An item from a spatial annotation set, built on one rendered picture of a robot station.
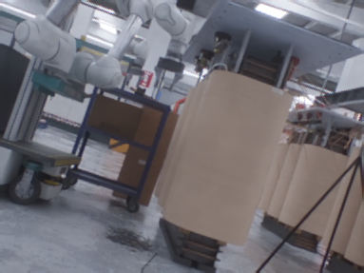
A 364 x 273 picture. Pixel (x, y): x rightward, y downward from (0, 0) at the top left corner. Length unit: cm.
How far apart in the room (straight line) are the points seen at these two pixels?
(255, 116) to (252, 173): 31
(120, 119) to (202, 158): 136
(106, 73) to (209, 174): 104
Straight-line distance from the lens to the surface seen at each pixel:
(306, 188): 515
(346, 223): 415
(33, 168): 260
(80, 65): 303
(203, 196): 233
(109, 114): 355
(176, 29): 211
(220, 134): 232
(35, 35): 243
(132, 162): 410
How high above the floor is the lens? 58
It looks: 1 degrees up
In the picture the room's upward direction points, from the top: 19 degrees clockwise
